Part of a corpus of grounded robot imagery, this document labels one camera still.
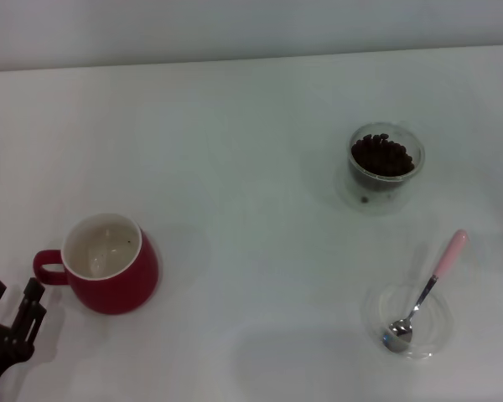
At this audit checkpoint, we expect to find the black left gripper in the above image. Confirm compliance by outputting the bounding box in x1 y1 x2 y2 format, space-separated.
0 276 47 390

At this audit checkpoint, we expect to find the red ceramic mug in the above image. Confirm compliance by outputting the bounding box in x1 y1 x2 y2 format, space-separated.
32 212 160 315

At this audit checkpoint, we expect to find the pink-handled metal spoon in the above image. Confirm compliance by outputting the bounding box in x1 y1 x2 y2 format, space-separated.
381 229 469 353

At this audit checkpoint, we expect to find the coffee bean heap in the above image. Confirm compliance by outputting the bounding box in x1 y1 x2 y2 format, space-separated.
350 132 416 178

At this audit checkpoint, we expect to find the double-walled clear glass cup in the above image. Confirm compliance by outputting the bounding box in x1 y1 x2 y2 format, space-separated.
333 121 427 217

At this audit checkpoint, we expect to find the shallow clear glass dish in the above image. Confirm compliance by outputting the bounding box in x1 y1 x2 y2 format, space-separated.
362 280 454 362

